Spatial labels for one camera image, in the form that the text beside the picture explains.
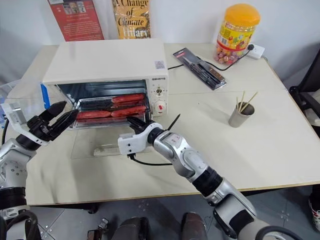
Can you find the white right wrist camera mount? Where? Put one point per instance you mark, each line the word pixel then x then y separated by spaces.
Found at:
pixel 131 143

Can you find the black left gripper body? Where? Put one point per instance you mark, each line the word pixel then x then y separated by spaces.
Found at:
pixel 41 126

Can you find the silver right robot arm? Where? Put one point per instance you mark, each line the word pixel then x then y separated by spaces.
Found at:
pixel 190 160

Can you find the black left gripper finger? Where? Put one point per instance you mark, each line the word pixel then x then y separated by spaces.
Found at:
pixel 56 110
pixel 66 121

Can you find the black chair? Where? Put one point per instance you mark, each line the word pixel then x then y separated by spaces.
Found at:
pixel 308 95

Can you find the bamboo skewer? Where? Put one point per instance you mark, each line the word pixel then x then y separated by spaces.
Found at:
pixel 238 104
pixel 252 97
pixel 243 97

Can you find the black table caster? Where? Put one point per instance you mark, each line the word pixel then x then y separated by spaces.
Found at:
pixel 92 208

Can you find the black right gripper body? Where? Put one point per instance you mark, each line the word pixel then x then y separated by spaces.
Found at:
pixel 143 127

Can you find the candy jar with yellow lid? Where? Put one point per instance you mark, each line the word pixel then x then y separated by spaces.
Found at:
pixel 236 35

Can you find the red grilled sausage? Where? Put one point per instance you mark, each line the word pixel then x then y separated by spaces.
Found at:
pixel 127 98
pixel 93 115
pixel 128 111

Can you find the red and white sneaker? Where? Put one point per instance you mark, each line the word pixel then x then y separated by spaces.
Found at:
pixel 315 210

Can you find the clear plastic bin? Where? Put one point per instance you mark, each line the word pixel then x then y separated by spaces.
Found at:
pixel 10 88

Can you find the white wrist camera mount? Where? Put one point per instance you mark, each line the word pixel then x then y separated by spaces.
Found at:
pixel 15 115
pixel 131 143

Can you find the glass toaster oven door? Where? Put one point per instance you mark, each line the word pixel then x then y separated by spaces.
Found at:
pixel 105 137

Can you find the red book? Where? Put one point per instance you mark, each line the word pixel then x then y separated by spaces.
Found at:
pixel 77 20

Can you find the metal sausage tray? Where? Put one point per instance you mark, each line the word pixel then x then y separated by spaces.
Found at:
pixel 95 103

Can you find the black packaged knife set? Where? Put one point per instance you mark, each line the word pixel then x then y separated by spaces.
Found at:
pixel 200 67

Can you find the yellow Change of Climate book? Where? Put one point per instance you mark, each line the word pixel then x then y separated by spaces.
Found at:
pixel 133 20

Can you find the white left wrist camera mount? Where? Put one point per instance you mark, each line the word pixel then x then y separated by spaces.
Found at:
pixel 15 115

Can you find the grey metal cup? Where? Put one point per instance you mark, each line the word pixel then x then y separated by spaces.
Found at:
pixel 240 118

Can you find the black zip tie tail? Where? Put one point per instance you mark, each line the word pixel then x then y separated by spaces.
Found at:
pixel 174 121

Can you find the white power strip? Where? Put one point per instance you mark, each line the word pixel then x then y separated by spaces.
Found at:
pixel 256 52

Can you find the white toaster oven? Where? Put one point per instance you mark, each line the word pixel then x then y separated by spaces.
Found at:
pixel 105 65

